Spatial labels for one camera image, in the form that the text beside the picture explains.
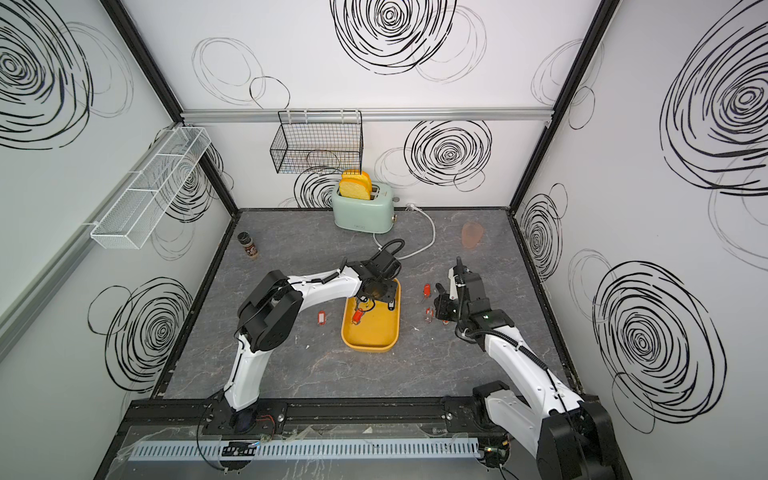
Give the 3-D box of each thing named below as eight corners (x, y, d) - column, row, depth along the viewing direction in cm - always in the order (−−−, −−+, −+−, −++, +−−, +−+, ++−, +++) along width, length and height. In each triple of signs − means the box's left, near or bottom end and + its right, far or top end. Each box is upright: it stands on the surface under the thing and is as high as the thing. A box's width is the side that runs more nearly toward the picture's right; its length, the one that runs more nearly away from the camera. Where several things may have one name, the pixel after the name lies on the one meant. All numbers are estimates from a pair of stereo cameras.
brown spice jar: (246, 259, 107) (234, 241, 99) (249, 249, 110) (239, 231, 102) (257, 259, 107) (246, 241, 99) (260, 249, 110) (250, 231, 102)
